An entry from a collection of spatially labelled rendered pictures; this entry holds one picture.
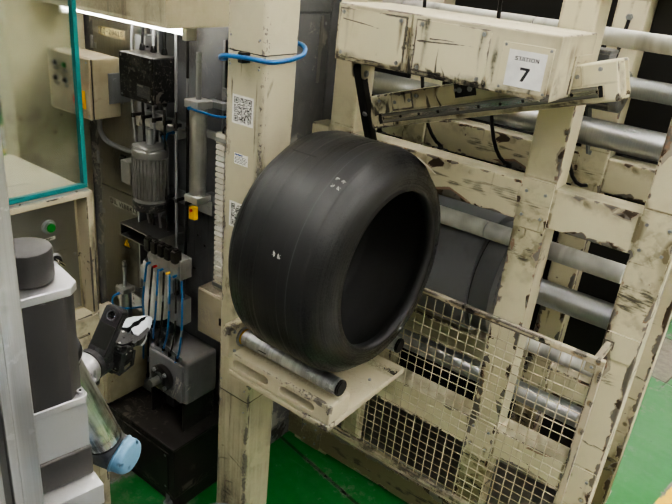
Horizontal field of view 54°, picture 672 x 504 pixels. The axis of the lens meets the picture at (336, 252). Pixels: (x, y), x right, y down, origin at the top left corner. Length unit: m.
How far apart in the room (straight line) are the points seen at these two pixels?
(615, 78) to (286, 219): 0.81
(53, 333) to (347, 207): 0.79
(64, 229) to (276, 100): 0.67
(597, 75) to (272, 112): 0.78
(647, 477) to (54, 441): 2.70
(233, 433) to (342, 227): 0.99
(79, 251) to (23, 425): 1.24
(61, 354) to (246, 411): 1.32
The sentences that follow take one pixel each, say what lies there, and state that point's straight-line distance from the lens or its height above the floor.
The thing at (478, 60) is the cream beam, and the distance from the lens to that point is 1.63.
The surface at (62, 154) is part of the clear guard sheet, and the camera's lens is 1.82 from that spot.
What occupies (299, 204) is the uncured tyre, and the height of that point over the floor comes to 1.39.
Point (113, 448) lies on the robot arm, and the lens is 1.41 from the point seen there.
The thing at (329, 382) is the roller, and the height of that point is 0.91.
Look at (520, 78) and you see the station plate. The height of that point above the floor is 1.68.
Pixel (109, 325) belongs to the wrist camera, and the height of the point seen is 1.12.
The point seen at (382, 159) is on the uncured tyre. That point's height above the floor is 1.48.
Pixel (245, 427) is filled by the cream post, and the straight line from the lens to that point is 2.15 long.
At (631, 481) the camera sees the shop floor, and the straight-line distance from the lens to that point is 3.18.
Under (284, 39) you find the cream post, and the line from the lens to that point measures 1.71.
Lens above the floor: 1.90
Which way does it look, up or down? 24 degrees down
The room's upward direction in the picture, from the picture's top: 6 degrees clockwise
